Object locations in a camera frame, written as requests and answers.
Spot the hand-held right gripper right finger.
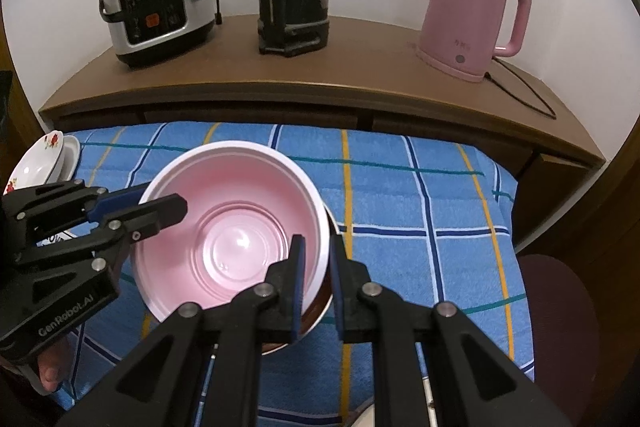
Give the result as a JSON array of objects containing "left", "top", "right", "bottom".
[{"left": 328, "top": 233, "right": 574, "bottom": 427}]

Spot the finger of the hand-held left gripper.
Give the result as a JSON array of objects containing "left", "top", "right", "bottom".
[
  {"left": 4, "top": 179, "right": 150, "bottom": 234},
  {"left": 14, "top": 193, "right": 189, "bottom": 269}
]

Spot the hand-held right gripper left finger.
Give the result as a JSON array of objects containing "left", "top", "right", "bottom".
[{"left": 60, "top": 234, "right": 307, "bottom": 427}]

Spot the pink bowl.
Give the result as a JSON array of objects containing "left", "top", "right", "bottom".
[{"left": 131, "top": 141, "right": 331, "bottom": 326}]

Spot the person's left hand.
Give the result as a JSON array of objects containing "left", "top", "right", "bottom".
[{"left": 0, "top": 336, "right": 76, "bottom": 396}]

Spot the red flower white plate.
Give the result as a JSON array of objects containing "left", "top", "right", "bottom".
[
  {"left": 350, "top": 402, "right": 382, "bottom": 427},
  {"left": 2, "top": 131, "right": 66, "bottom": 196}
]

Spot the blue plaid cloth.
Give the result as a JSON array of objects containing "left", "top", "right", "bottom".
[{"left": 50, "top": 122, "right": 537, "bottom": 427}]

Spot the white black rice cooker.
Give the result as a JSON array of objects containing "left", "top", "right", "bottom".
[{"left": 99, "top": 0, "right": 223, "bottom": 70}]

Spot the brown wooden cabinet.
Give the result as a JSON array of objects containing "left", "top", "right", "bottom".
[{"left": 39, "top": 14, "right": 609, "bottom": 253}]

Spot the maroon stool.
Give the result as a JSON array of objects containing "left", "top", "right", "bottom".
[{"left": 517, "top": 254, "right": 602, "bottom": 427}]

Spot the pink electric kettle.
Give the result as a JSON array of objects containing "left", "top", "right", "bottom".
[{"left": 416, "top": 0, "right": 533, "bottom": 84}]

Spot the black kettle cord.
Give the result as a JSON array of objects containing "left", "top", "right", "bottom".
[{"left": 482, "top": 57, "right": 558, "bottom": 120}]

